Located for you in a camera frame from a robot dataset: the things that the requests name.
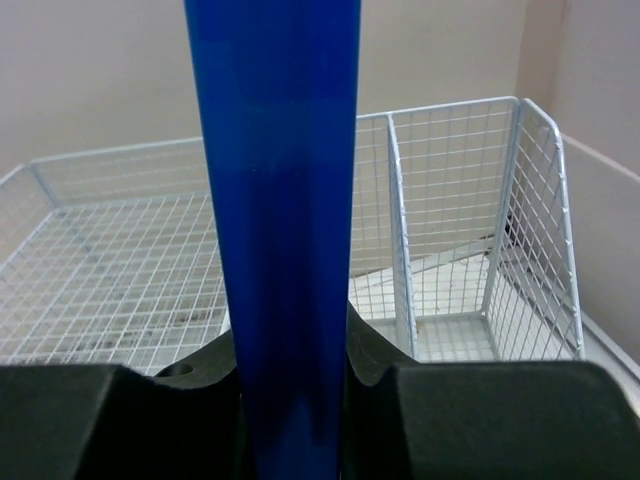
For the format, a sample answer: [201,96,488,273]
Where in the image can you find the blue folder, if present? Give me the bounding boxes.
[184,1,361,479]

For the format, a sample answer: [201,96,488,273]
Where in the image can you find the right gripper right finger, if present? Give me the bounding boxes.
[342,310,639,479]

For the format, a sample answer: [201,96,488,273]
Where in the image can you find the white wire desk organizer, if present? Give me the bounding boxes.
[1,97,585,375]

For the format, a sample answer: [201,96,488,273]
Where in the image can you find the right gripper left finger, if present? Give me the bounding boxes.
[1,333,256,479]

